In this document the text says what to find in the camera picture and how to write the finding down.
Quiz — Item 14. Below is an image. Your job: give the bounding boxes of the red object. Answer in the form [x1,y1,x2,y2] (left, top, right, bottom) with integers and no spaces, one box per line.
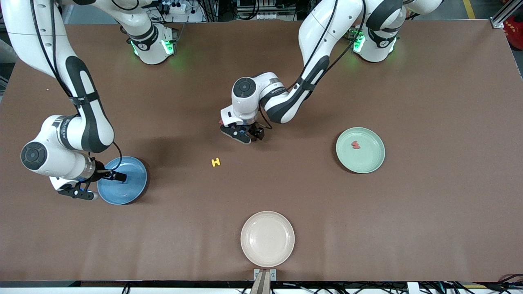
[503,16,523,39]

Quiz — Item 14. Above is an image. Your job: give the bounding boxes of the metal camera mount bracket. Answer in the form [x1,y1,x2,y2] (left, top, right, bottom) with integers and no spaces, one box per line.
[253,268,277,294]

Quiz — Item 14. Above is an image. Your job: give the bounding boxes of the green plate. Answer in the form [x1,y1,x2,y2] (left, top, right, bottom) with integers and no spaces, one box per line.
[335,127,386,174]

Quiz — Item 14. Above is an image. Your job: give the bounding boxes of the beige plate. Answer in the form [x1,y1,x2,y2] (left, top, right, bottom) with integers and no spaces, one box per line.
[240,211,295,268]

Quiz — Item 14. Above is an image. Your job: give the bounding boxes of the blue plate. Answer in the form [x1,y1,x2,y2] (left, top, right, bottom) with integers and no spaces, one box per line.
[97,156,148,205]

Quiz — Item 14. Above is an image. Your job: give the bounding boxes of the white power strip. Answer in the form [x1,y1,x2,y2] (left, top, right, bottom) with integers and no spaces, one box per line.
[157,0,188,15]

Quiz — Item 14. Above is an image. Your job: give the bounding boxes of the aluminium frame profile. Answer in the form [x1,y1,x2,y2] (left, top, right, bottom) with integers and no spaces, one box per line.
[490,0,523,29]

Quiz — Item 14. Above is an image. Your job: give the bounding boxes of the black floor cables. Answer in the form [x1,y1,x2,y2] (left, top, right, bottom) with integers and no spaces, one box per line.
[421,274,523,294]

